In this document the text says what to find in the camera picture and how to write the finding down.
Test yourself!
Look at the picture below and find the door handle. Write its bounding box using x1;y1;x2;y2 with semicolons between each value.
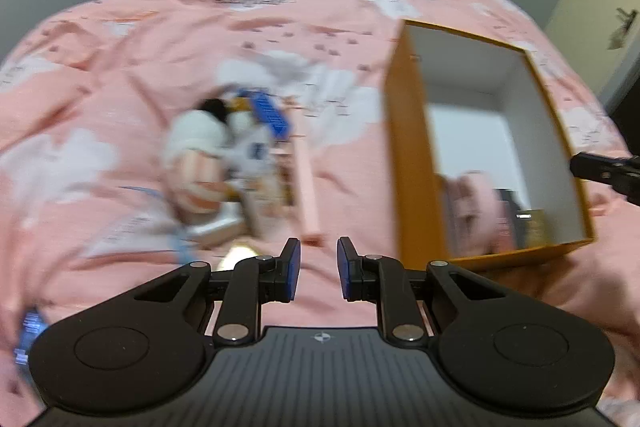
611;7;640;52

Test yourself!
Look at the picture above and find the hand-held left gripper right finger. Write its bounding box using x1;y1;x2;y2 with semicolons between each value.
336;235;523;344

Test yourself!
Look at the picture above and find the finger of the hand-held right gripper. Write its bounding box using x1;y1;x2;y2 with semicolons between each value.
570;151;640;208

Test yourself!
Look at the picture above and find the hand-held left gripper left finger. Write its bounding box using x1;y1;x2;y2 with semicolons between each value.
120;237;303;348

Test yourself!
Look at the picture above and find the small rose gold box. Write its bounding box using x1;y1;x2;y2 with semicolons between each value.
270;142;297;208

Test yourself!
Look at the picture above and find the pink cloud printed blanket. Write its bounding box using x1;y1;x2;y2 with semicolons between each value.
0;0;640;414

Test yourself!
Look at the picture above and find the white plush toy striped body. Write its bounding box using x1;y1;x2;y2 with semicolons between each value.
162;98;238;220

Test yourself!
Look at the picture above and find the white hand cream tube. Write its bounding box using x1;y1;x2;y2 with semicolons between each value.
225;124;282;208

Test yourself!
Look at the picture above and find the pink pouch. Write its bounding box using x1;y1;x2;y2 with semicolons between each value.
459;172;502;254

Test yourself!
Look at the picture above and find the pink stick tube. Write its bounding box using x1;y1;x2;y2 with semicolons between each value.
291;132;322;239

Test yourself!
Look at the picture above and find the gold jar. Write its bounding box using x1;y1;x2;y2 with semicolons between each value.
515;208;554;251

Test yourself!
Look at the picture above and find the blue tag keychain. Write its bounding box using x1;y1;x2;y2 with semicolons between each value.
247;91;292;142

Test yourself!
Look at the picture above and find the orange cardboard box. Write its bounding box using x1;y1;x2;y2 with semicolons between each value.
382;19;598;277

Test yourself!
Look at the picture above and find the dark small box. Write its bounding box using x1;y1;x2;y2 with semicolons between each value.
494;188;523;251

